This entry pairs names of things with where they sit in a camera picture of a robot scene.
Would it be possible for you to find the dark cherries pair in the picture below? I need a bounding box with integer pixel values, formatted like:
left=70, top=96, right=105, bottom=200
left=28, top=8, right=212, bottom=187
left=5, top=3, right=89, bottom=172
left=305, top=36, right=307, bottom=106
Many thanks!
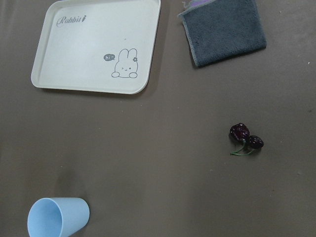
left=229, top=123, right=264, bottom=156

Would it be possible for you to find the blue plastic cup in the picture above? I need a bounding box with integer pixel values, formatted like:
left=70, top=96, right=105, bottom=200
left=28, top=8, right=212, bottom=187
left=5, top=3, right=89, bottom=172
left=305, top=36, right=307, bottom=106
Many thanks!
left=27, top=197, right=90, bottom=237

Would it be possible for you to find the cream rabbit tray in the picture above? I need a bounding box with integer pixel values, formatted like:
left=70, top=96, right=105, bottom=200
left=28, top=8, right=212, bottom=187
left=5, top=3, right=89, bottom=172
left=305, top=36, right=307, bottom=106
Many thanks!
left=31, top=0, right=161, bottom=94

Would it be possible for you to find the grey folded cloth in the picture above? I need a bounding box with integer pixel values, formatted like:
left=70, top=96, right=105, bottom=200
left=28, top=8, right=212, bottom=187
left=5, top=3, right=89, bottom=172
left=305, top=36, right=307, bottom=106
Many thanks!
left=178, top=0, right=267, bottom=67

